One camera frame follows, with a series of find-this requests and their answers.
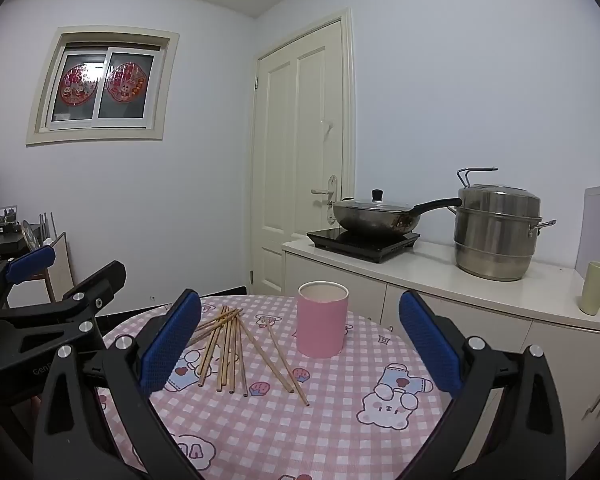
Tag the pink cup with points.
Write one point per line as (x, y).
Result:
(320, 330)

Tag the stainless steel steamer lid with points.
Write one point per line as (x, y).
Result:
(500, 202)

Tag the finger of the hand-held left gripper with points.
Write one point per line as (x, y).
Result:
(30, 264)
(102, 282)

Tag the pink checked tablecloth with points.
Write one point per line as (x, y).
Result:
(260, 425)

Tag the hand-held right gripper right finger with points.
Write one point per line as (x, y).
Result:
(427, 340)

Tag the cream panel door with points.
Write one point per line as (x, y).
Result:
(280, 160)

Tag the white adhesive door hook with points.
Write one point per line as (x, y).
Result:
(326, 125)

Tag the stainless steel steamer pot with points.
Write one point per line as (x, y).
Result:
(490, 250)

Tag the small photo frame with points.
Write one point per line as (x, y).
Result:
(7, 216)

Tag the white counter cabinet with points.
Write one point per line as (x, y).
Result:
(430, 270)

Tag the white leaning board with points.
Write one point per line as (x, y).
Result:
(61, 285)

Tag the black induction cooker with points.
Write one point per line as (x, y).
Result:
(360, 247)

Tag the grey metal rods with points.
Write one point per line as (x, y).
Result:
(47, 225)

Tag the pile of wooden chopsticks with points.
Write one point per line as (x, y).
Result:
(225, 319)

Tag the pale green cup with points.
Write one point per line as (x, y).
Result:
(595, 290)

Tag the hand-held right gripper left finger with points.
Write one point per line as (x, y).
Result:
(172, 340)

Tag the round metal plate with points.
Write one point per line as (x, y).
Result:
(30, 235)

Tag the black desk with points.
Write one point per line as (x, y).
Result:
(0, 245)

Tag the red round window decoration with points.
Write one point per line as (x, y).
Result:
(125, 82)
(79, 85)

